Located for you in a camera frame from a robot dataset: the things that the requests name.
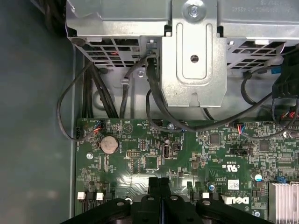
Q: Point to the round coin battery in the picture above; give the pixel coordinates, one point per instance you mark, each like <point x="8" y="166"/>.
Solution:
<point x="109" y="144"/>

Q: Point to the black open PC case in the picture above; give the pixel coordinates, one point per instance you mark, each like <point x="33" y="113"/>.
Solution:
<point x="35" y="116"/>

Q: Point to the silver perforated drive cage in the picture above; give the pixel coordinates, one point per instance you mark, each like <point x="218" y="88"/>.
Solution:
<point x="116" y="23"/>

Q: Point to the silver cage bracket plate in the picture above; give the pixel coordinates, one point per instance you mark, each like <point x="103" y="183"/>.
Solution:
<point x="194" y="81"/>

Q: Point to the green motherboard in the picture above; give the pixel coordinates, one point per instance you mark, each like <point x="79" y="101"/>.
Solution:
<point x="198" y="168"/>

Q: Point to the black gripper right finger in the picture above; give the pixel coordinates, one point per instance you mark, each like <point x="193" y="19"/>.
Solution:
<point x="198" y="214"/>

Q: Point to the silver finned heat sink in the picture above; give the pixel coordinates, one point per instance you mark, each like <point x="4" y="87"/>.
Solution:
<point x="283" y="200"/>

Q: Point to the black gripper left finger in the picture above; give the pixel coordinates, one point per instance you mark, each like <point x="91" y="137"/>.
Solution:
<point x="121" y="214"/>

